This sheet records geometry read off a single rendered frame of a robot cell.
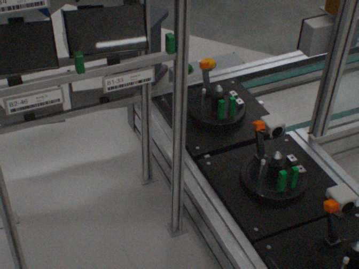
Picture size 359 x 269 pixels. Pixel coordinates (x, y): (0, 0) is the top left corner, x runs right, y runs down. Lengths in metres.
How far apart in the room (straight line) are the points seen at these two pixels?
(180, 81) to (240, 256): 0.35
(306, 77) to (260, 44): 2.01
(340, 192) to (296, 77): 0.49
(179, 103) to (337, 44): 0.38
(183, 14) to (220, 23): 2.91
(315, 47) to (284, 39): 2.47
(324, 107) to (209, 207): 0.36
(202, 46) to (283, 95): 0.41
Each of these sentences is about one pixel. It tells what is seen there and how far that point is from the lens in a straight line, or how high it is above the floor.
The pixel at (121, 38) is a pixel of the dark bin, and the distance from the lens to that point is 0.88.
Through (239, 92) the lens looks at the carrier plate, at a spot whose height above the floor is 0.97.
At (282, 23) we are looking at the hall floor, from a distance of 3.82.
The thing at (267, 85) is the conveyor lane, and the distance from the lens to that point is 1.48.
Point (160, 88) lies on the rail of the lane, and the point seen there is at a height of 0.96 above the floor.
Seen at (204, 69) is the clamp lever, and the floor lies 1.06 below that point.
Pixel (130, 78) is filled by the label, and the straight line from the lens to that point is 0.86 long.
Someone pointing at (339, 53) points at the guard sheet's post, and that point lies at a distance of 1.17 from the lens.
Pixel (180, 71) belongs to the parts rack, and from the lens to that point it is 0.89.
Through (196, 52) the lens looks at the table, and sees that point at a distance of 1.75.
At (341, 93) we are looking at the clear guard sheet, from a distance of 1.27.
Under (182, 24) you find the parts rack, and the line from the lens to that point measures 0.85.
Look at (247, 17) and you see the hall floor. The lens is 3.84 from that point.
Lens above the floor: 1.76
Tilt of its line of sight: 40 degrees down
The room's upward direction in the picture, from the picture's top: 1 degrees clockwise
